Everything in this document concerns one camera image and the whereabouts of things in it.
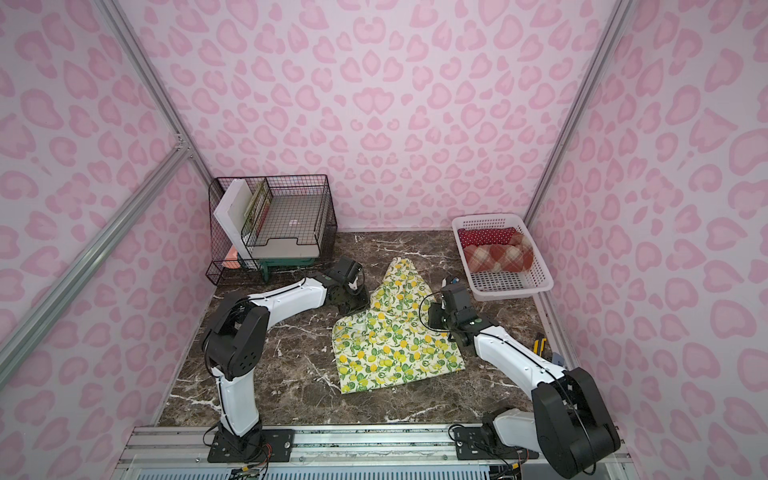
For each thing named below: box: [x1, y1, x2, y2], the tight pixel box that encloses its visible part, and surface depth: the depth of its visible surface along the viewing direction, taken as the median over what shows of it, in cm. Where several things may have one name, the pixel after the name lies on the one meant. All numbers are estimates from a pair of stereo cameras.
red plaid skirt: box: [464, 233, 535, 273], surface depth 103 cm
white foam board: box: [213, 178, 253, 262], surface depth 97 cm
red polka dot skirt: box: [458, 227, 516, 248], surface depth 110 cm
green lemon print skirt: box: [332, 257, 465, 395], surface depth 92 cm
